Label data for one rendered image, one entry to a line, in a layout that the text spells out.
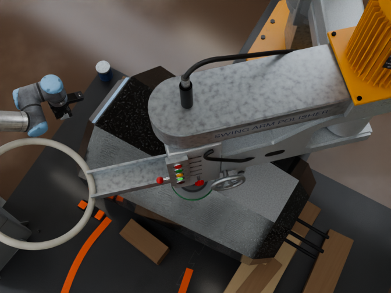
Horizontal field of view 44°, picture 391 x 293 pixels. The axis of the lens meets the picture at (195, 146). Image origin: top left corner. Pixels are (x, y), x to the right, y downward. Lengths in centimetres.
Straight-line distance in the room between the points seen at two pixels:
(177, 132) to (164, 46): 221
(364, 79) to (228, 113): 45
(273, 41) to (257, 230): 107
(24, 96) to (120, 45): 163
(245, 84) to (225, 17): 226
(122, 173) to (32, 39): 201
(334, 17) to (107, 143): 127
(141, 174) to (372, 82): 105
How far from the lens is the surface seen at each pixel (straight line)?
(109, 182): 217
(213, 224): 248
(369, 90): 167
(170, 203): 252
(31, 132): 220
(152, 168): 217
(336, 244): 319
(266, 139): 187
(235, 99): 160
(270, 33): 285
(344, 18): 210
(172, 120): 157
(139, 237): 307
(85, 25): 392
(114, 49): 376
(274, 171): 244
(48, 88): 224
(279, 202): 240
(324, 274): 314
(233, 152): 187
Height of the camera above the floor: 313
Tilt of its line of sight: 69 degrees down
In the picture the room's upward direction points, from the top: 3 degrees counter-clockwise
